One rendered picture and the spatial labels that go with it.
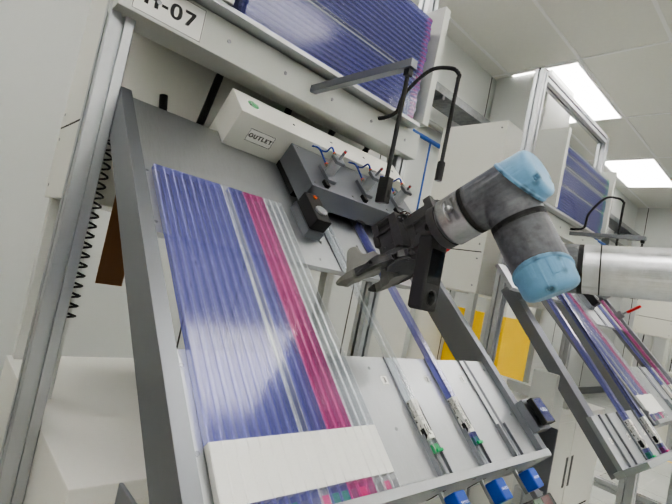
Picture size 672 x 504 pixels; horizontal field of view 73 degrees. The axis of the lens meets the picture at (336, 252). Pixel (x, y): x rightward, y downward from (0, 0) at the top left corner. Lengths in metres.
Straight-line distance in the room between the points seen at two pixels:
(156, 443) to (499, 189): 0.50
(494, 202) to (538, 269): 0.10
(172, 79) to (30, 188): 1.34
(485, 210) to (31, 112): 1.99
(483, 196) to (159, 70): 0.70
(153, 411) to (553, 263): 0.48
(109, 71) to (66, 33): 1.53
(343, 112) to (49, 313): 0.71
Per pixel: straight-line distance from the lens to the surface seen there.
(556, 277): 0.62
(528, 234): 0.63
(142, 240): 0.60
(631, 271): 0.74
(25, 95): 2.33
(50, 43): 2.40
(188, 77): 1.08
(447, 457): 0.74
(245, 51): 0.97
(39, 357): 0.88
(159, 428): 0.49
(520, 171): 0.64
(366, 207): 0.97
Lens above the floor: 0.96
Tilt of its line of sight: 3 degrees up
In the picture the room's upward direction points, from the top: 12 degrees clockwise
